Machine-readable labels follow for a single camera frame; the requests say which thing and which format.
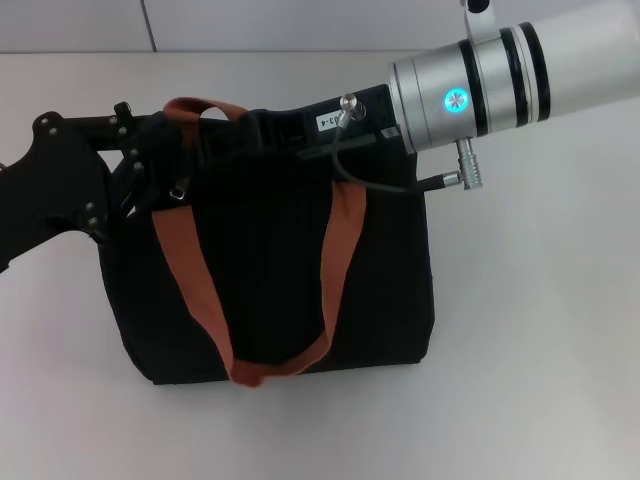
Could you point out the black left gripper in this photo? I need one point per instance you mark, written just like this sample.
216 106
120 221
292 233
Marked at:
55 185

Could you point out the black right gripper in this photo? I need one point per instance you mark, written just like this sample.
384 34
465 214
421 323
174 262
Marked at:
350 132

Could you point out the silver metal zipper pull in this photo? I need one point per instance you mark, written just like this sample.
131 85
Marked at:
179 191

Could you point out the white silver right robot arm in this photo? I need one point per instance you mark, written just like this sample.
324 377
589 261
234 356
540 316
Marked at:
500 80

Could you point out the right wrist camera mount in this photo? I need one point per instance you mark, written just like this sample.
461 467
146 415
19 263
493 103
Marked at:
477 20

